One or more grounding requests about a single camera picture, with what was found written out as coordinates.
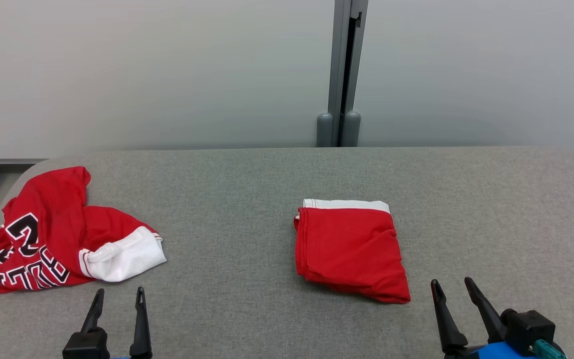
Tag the grey cylindrical post foot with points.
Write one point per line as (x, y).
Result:
(324, 130)
(352, 129)

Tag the grey vertical partition post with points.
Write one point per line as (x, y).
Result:
(344, 50)

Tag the red shorts with white trim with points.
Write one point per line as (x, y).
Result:
(352, 249)

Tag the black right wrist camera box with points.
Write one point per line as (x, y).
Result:
(528, 330)

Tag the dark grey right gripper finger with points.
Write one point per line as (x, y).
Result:
(449, 324)
(489, 314)

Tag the red jersey with white sleeves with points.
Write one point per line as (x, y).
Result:
(48, 224)

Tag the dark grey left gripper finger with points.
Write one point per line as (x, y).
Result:
(95, 314)
(141, 334)

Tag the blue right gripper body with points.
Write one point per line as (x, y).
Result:
(491, 353)

